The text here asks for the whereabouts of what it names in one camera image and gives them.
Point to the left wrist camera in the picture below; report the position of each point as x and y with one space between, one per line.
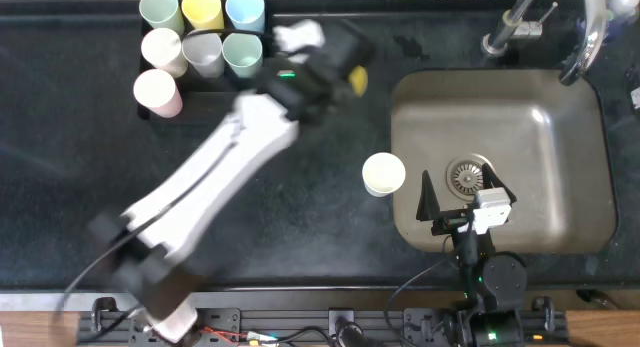
300 37

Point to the mounting rail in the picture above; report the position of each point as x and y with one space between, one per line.
300 322

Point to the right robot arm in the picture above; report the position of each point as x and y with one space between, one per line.
502 279

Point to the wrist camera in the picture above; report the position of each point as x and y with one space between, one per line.
492 209
300 37

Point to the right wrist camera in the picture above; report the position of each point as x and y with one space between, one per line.
492 209

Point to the green cup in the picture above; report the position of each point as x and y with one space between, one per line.
160 9
241 52

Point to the yellow cup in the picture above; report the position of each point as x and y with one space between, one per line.
359 82
201 9

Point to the blue soap bottle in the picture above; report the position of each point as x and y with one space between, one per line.
622 4

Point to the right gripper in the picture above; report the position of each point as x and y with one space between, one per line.
452 221

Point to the black tray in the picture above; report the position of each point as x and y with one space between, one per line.
205 97

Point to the steel sink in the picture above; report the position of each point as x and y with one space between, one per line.
540 152

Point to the white cup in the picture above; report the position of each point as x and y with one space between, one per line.
383 173
161 48

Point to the steel tap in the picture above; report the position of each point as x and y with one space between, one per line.
500 34

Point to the blue cup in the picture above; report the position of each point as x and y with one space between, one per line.
245 9

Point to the grey cup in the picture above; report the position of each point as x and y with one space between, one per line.
202 54

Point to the pink cup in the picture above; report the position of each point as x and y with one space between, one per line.
156 89

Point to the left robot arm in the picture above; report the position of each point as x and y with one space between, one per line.
235 152

